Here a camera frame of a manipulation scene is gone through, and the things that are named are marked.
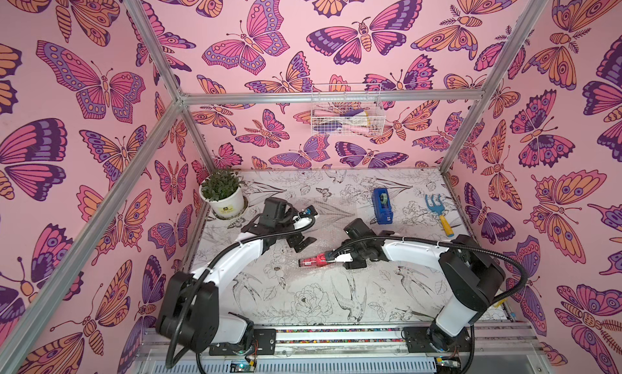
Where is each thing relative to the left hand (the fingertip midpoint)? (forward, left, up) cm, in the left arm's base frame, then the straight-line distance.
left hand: (309, 224), depth 86 cm
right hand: (-4, -14, -11) cm, 18 cm away
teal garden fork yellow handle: (+16, -57, -13) cm, 60 cm away
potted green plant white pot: (+13, +33, +4) cm, 36 cm away
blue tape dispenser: (+14, -30, -8) cm, 34 cm away
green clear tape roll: (+17, -31, -6) cm, 36 cm away
